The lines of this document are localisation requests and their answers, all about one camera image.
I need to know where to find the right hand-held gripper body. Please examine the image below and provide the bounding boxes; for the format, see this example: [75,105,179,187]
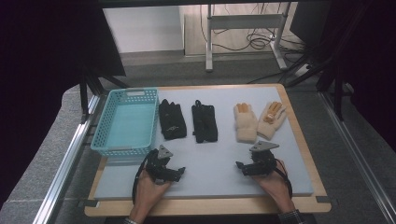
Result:
[247,140,280,177]

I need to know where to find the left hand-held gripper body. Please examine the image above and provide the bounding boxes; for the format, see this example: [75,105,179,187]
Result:
[145,144,174,185]

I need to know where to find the cream glove with orange fingers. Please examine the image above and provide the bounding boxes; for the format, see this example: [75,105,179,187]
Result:
[233,102,260,144]
[257,101,288,141]

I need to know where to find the black glove with silver emblem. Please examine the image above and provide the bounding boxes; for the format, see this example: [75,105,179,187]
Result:
[158,98,188,141]

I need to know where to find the teal plastic basket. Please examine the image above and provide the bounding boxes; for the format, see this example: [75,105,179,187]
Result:
[91,87,160,157]

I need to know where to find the plain black glove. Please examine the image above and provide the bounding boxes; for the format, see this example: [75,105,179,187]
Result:
[191,99,219,145]

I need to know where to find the person's left hand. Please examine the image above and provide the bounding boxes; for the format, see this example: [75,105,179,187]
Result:
[132,170,172,217]

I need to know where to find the person's right hand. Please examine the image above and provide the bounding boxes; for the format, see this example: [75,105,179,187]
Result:
[251,160,296,215]

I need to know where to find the grey foam mat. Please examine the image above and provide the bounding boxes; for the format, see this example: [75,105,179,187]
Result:
[93,86,315,201]

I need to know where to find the white power strip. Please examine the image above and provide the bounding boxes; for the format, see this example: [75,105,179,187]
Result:
[293,63,313,77]

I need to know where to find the black tripod stand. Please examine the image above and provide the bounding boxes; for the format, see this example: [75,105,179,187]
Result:
[78,63,130,123]

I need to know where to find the black metal stand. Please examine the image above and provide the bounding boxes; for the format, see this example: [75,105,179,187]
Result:
[279,0,375,122]

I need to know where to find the white board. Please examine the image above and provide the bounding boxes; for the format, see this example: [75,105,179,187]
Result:
[102,5,185,54]

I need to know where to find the black curtain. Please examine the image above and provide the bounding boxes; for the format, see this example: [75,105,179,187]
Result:
[0,0,127,208]
[289,0,396,153]

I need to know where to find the left hand-held gripper black cable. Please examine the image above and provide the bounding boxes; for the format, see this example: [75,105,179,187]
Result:
[131,151,151,205]

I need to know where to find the hand-held gripper black cable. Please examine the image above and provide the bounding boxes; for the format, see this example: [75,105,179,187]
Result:
[275,158,294,200]
[131,151,151,205]

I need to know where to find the right hand-held gripper black cable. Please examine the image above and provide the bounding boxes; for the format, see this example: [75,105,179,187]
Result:
[275,158,294,200]

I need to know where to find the aluminium rail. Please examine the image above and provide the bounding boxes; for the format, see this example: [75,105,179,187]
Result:
[32,93,101,224]
[318,91,396,220]

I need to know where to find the black floor cables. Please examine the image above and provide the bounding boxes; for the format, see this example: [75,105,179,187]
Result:
[199,3,307,63]

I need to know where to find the white metal desk frame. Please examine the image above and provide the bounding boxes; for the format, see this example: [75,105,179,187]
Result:
[205,3,290,73]

